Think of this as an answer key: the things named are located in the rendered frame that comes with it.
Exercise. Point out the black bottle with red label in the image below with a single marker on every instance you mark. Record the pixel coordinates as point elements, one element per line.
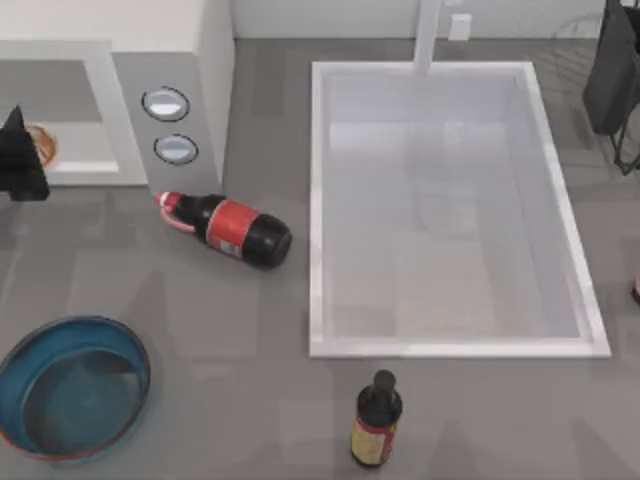
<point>240,227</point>

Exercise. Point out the white sink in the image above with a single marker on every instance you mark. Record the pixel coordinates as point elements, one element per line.
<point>450,225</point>

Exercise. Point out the small round microwave knob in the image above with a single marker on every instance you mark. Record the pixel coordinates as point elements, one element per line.
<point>175,149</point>

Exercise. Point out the pale microwave oven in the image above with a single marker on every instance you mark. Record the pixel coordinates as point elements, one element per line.
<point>205,100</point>

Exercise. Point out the dark bottle with yellow label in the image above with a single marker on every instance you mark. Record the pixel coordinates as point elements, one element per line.
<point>376,425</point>

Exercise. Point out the large round microwave knob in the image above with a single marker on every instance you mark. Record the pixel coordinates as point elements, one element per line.
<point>165,103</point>

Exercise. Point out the tall white tap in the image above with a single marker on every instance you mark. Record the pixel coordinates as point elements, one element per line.
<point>426,35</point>

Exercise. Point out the brown round plate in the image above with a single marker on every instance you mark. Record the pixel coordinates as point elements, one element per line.
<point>47,145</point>

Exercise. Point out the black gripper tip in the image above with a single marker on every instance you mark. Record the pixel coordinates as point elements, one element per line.
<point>20,165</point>

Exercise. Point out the blue round bowl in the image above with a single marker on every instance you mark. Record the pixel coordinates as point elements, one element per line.
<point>30,360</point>

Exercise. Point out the white wall socket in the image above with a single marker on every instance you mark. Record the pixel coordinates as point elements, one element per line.
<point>460,27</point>

